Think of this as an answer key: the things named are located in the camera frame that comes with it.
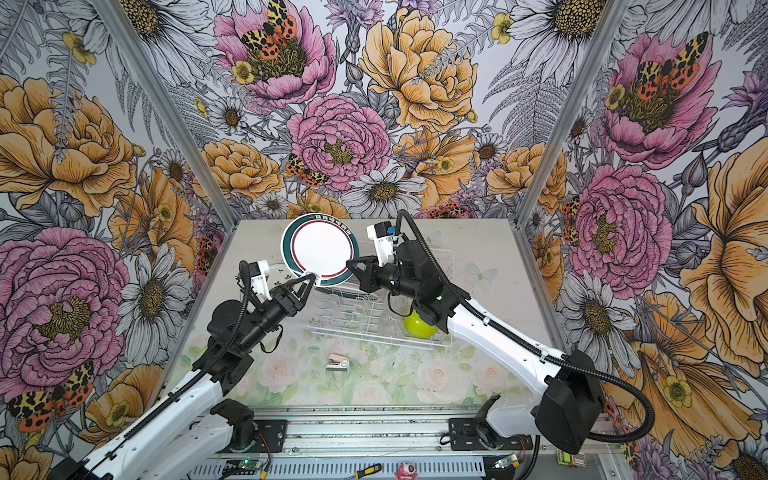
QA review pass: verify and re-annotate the white wire dish rack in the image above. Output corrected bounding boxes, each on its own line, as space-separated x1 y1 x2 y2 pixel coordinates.
295 280 452 351

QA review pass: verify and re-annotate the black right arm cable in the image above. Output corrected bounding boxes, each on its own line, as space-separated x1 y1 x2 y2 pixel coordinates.
394 209 656 445

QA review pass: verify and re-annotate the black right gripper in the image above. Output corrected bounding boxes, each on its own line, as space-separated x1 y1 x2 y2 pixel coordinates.
345 255 420 299

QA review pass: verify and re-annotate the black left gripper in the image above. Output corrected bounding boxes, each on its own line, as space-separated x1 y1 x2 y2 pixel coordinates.
240 273 318 351

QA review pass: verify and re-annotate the watermelon pattern plate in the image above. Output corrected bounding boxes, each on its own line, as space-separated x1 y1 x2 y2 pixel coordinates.
265 263 293 288

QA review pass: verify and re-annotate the lime green plastic bowl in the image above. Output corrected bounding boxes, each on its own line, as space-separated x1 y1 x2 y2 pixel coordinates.
404 312 438 340

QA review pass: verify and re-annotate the aluminium corner post left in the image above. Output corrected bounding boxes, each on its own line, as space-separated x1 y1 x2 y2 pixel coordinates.
94 1 238 233

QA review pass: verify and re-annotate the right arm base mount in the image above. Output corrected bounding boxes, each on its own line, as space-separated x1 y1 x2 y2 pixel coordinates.
439 394 534 452

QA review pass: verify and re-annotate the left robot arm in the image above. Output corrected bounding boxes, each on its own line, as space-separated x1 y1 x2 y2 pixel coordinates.
49 274 316 479

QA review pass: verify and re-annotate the aluminium corner post right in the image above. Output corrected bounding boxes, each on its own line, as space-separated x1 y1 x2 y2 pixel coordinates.
515 0 631 226

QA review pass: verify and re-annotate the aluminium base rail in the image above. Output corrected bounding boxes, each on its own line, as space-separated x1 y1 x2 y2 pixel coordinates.
137 404 607 480

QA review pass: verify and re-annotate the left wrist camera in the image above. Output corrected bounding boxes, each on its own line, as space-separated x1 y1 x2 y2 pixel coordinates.
248 260 271 303

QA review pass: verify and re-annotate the yellow black screwdriver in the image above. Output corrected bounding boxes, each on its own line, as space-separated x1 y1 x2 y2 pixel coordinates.
345 463 383 480

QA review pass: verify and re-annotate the green circuit board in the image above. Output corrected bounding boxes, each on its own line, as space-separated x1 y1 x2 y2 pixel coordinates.
221 459 272 479

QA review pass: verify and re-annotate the floral table mat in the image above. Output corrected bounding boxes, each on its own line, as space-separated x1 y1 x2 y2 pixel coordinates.
229 325 533 408

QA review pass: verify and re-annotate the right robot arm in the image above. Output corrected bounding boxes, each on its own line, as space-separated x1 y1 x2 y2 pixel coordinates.
347 240 605 454

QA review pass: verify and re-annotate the pink small toy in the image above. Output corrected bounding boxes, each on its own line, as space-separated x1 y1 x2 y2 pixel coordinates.
394 463 418 480

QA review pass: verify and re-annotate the aluminium corner post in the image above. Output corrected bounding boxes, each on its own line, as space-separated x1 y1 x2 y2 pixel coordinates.
94 1 238 233
515 0 631 226

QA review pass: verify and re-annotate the small green device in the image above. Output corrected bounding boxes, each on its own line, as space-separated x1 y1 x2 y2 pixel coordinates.
556 450 586 468

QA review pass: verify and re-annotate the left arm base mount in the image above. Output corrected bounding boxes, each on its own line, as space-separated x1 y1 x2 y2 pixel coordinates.
210 399 288 454

